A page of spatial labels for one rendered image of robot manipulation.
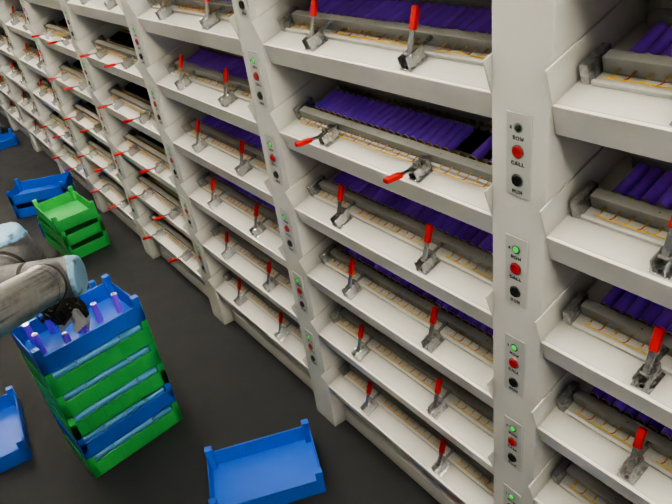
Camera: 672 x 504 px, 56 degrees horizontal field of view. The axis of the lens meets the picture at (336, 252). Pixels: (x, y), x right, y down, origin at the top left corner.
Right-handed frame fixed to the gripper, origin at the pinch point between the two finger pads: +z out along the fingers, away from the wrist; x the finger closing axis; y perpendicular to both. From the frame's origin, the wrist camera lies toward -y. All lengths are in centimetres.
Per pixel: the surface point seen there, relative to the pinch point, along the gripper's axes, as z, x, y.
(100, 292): 7.9, -8.3, -16.2
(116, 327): 5.0, 6.3, -2.6
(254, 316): 40, 26, -34
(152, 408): 35.9, 6.7, 4.9
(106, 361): 11.6, 3.3, 4.4
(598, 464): -16, 126, 29
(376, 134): -48, 85, -16
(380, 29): -66, 88, -21
